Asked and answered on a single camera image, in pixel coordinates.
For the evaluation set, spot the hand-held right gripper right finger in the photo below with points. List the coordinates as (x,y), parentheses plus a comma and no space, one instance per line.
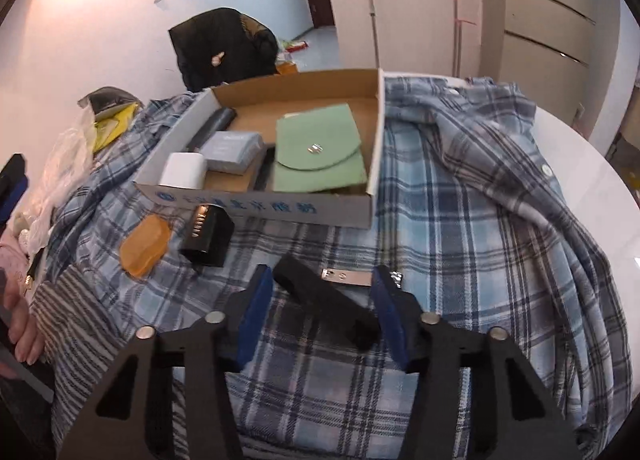
(390,320)

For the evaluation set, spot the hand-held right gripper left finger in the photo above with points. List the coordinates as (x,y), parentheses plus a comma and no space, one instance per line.
(252,315)

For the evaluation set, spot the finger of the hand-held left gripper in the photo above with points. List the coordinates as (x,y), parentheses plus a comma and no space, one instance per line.
(14,185)

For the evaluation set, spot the black rectangular case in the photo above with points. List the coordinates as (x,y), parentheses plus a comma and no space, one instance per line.
(325,300)

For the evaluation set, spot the white charger adapter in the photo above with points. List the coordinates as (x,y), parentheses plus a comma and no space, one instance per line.
(184,170)

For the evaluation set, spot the grey rectangular box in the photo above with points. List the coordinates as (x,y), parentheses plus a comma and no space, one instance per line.
(232,150)

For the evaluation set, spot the green pouch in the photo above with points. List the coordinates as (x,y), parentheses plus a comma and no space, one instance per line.
(320,150)

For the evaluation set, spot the white cardboard box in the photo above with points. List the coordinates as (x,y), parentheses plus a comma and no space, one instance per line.
(300,90)

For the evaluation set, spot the person's left hand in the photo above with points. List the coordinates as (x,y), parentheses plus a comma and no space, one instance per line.
(20,330)

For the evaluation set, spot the clear plastic bag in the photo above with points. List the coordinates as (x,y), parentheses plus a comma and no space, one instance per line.
(65,165)

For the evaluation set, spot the pink fuzzy cloth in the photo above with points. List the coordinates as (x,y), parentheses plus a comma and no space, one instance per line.
(11,255)

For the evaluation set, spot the grey striped cloth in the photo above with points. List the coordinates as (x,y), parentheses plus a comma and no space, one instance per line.
(75,325)

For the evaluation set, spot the black small box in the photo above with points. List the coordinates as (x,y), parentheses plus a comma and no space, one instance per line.
(207,235)

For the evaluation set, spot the blue plaid shirt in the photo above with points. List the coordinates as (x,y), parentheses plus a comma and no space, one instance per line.
(450,250)

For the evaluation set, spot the grey bag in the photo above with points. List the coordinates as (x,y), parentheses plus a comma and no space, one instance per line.
(105,99)

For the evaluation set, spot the orange plastic case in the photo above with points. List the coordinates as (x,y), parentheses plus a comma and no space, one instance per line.
(145,246)

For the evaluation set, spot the black cylindrical case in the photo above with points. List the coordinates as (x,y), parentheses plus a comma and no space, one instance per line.
(212,128)

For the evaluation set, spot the chair with black jacket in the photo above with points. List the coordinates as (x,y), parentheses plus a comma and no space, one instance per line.
(220,45)

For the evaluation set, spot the orange box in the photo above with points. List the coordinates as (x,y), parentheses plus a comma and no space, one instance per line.
(287,68)

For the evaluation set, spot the pink broom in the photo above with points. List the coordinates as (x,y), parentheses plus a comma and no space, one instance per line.
(457,40)

